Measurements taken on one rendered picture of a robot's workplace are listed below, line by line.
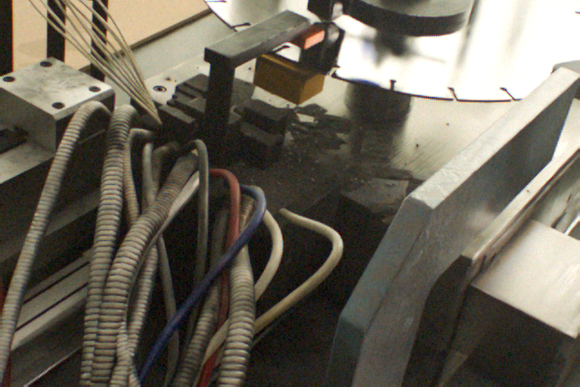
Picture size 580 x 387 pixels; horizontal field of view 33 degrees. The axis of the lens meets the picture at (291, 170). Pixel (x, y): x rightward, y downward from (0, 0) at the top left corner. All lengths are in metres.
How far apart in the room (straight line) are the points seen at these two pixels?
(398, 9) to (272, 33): 0.15
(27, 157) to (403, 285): 0.33
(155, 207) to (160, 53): 0.55
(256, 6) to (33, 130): 0.19
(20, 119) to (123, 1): 0.50
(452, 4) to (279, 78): 0.18
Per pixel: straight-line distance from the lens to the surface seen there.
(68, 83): 0.73
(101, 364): 0.52
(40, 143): 0.71
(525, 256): 0.75
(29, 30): 1.11
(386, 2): 0.75
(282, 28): 0.63
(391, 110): 0.81
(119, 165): 0.58
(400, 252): 0.44
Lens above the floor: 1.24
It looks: 33 degrees down
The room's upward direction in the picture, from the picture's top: 10 degrees clockwise
